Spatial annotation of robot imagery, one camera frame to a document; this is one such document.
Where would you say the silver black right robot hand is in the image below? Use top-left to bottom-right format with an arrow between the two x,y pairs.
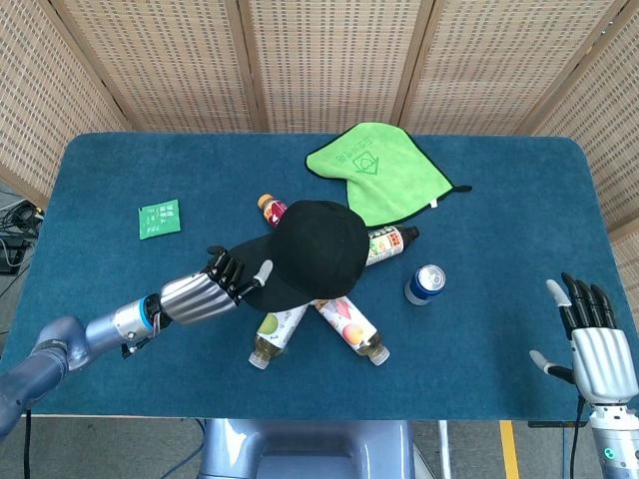
528,271 -> 639,404

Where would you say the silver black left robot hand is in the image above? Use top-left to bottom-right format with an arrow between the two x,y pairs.
159,244 -> 275,326

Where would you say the black baseball cap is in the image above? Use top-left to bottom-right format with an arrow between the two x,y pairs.
234,200 -> 370,313

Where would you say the red label bottle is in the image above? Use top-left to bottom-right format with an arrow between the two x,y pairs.
257,194 -> 291,230

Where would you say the dark bottle black cap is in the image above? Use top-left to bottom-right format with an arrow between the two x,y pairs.
366,225 -> 420,269

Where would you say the green apple label tea bottle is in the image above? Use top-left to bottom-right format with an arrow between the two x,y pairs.
248,303 -> 309,370

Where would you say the green square packet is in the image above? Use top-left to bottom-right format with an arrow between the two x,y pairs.
138,199 -> 182,241

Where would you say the blue felt table cover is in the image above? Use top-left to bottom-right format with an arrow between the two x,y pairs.
0,131 -> 639,421

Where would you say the peach label tea bottle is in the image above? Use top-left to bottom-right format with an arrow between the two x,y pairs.
315,295 -> 390,367

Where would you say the white table leg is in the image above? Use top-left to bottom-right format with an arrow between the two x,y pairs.
437,420 -> 453,479

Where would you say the blue-grey robot torso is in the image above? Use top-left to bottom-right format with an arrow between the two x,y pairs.
199,418 -> 418,479

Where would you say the black power adapter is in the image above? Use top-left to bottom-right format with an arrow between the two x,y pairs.
0,238 -> 27,274

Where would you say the blue drink can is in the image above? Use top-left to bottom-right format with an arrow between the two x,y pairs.
403,263 -> 447,306

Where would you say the green microfiber towel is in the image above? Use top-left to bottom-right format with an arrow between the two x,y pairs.
305,121 -> 473,229

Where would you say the woven wood screen panel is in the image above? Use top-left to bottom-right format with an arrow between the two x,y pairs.
518,0 -> 639,325
398,0 -> 628,136
224,0 -> 435,135
49,0 -> 269,134
0,0 -> 129,209

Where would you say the dark right arm cable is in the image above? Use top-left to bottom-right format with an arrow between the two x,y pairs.
568,396 -> 585,479

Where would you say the blue floor cable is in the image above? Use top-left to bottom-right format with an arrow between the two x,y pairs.
162,419 -> 207,478

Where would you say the black cable bundle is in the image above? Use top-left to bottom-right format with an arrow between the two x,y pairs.
0,199 -> 46,237

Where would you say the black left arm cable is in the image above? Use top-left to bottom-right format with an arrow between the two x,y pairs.
22,408 -> 34,479

